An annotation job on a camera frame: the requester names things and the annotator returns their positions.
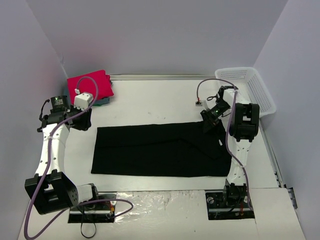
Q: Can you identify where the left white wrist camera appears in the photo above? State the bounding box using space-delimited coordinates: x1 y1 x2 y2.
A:
73 88 94 111

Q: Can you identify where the purple cable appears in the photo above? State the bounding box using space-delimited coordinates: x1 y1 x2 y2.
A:
24 76 135 240
196 78 253 211

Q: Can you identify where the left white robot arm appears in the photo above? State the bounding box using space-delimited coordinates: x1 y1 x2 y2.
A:
24 92 101 215

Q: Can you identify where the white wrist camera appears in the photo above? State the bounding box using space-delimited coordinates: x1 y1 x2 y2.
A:
195 100 207 108
73 88 94 111

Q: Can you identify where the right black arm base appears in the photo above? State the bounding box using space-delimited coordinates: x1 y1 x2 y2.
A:
205 191 255 221

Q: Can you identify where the white plastic basket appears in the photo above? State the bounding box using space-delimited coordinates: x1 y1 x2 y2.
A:
214 67 277 118

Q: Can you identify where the aluminium table rail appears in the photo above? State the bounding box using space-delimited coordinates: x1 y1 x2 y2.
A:
110 74 216 81

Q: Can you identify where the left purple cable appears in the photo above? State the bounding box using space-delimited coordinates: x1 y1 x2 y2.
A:
24 76 135 240

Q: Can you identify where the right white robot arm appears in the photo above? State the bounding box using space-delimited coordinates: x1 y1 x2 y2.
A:
200 86 260 207

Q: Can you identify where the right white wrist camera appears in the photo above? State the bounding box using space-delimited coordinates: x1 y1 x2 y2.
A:
195 100 207 108

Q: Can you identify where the folded teal t shirt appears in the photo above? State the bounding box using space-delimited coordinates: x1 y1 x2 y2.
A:
63 87 110 107

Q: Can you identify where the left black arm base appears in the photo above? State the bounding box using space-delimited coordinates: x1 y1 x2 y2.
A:
67 200 117 224

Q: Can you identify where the black t shirt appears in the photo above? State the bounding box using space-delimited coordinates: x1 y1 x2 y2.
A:
91 121 231 178

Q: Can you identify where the black loop cable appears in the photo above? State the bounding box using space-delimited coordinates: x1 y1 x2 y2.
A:
79 221 98 238

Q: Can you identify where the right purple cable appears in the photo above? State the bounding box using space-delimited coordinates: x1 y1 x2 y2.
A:
196 78 253 211

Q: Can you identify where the folded red t shirt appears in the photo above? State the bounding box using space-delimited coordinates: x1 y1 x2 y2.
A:
67 69 114 104

